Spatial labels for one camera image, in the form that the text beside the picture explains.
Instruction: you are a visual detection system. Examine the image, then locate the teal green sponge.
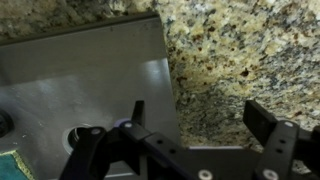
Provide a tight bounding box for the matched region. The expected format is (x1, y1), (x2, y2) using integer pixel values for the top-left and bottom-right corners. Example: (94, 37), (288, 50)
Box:
(0, 149), (35, 180)

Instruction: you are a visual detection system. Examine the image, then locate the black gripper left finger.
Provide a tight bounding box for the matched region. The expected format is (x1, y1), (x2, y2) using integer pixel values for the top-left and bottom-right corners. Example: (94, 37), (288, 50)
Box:
(59, 99), (198, 180)

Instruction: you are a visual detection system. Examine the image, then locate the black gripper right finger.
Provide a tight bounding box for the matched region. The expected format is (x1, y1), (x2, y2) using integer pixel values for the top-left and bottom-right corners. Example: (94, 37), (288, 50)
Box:
(242, 99), (320, 180)

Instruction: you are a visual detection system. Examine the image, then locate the stainless steel sink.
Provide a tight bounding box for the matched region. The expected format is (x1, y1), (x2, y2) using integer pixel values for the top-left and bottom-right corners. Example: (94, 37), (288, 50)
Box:
(0, 11), (183, 180)

